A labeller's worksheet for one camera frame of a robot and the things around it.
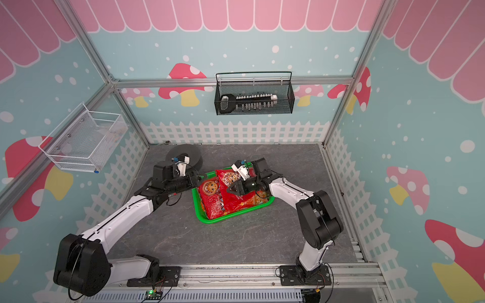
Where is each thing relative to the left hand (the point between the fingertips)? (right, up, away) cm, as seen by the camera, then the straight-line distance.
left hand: (204, 179), depth 82 cm
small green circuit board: (-18, -44, -10) cm, 48 cm away
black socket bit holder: (+9, +36, +7) cm, 38 cm away
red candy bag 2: (+12, -10, +1) cm, 16 cm away
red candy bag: (+3, -9, +1) cm, 9 cm away
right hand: (+11, -4, +3) cm, 12 cm away
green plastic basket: (+9, -17, -2) cm, 19 cm away
